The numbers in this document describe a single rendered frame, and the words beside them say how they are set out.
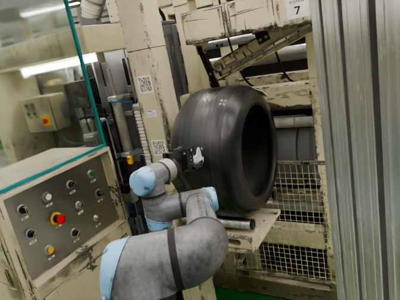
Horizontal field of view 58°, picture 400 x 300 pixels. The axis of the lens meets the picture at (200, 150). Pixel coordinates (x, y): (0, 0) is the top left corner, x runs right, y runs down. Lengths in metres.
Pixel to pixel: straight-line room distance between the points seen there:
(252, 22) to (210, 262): 1.16
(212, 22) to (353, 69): 1.55
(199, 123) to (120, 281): 0.81
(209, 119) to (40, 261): 0.84
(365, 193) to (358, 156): 0.02
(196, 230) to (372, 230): 0.53
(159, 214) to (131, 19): 0.87
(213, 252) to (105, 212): 1.12
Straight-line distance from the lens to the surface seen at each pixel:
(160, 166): 1.08
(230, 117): 1.34
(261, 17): 1.62
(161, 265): 0.67
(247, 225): 1.51
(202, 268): 0.68
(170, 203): 1.07
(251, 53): 1.79
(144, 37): 1.59
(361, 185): 0.19
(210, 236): 0.70
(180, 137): 1.39
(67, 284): 1.62
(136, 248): 0.69
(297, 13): 1.58
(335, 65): 0.21
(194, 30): 1.76
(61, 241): 1.62
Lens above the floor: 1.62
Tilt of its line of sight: 16 degrees down
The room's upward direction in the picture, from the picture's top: 11 degrees counter-clockwise
